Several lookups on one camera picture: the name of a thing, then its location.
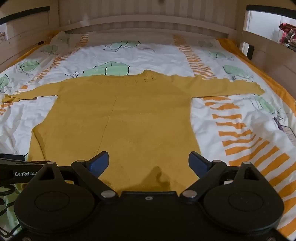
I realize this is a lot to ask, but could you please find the white printed duvet cover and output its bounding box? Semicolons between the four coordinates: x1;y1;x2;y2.
0;31;296;239

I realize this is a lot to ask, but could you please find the orange bed sheet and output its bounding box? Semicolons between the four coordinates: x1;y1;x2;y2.
217;38;296;109

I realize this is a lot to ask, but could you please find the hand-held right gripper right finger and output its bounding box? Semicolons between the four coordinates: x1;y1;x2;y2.
179;151;262;202

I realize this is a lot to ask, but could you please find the yellow knit sweater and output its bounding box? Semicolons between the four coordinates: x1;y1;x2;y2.
2;71;265;195

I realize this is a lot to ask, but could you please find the wooden bed frame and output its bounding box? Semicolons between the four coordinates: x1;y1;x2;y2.
0;0;296;93

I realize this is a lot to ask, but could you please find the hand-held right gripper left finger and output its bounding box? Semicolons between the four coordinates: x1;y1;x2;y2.
37;151;119;202

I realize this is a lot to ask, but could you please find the white fabric label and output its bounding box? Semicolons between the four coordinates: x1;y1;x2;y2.
283;125;296;147

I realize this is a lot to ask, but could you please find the black cable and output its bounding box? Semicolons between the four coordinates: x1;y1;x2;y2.
0;184;16;205

